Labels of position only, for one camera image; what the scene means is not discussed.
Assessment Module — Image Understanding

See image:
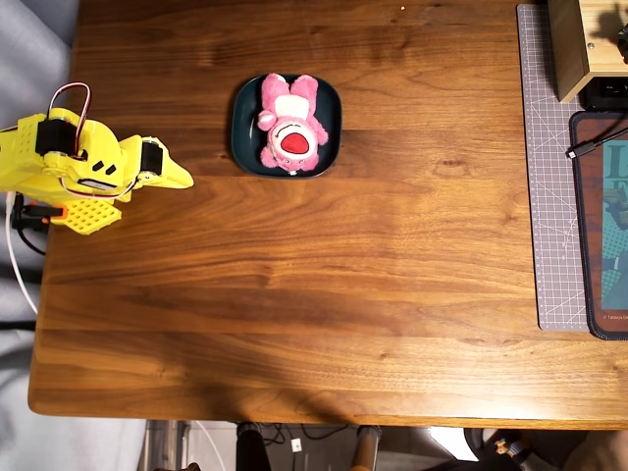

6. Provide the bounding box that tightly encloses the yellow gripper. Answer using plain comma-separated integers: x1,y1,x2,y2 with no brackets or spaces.
114,133,195,204

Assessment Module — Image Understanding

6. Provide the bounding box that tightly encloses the pink strawberry bear plush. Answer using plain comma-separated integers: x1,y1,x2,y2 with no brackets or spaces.
256,72,330,177

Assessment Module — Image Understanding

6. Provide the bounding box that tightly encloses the yellow perforated robot base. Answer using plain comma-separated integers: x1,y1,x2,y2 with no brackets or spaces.
48,194,123,237

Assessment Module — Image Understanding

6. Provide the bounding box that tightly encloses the dark teal square plate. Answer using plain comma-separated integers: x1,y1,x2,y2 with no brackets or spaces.
230,73,343,181

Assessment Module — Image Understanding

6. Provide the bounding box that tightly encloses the orange table clamp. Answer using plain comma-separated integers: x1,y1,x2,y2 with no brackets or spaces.
22,203,69,227

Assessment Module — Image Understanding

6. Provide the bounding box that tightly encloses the metal rack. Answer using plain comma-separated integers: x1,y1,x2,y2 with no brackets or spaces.
145,419,192,471

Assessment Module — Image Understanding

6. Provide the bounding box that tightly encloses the grey cutting mat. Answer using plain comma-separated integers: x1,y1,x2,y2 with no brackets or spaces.
515,3,591,333

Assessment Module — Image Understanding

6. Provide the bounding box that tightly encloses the light wooden box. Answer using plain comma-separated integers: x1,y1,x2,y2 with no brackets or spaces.
547,0,628,104

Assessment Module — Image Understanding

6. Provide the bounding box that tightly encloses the black printed mouse pad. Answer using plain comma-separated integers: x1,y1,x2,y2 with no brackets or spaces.
568,110,628,341

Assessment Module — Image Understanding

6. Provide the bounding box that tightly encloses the dark patterned object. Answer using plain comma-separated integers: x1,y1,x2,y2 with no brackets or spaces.
463,428,537,465

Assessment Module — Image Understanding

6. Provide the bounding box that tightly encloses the black electronic device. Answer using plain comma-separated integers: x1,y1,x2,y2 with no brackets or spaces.
578,75,628,112

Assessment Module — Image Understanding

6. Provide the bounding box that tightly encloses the gripper servo wire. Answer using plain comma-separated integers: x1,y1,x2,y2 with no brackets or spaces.
60,173,144,202

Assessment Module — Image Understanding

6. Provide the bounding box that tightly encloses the looped wrist servo wire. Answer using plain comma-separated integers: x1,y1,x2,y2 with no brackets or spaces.
46,80,94,159

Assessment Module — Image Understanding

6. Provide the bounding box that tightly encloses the black power cable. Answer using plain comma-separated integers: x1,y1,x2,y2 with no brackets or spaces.
11,192,49,257

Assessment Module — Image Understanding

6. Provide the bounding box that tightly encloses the white power cable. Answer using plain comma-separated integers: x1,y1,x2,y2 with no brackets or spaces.
4,188,40,316

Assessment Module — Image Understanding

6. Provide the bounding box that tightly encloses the thin white floor cable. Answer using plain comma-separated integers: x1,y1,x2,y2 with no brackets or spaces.
194,420,226,471

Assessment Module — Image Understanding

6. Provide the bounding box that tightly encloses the black post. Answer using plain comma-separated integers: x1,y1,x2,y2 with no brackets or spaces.
235,421,272,471

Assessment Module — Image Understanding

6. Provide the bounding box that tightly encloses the black floor cable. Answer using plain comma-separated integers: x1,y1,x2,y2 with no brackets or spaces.
263,422,352,446

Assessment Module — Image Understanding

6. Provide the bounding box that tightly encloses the black usb cable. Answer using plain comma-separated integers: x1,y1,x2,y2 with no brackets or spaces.
564,126,628,161

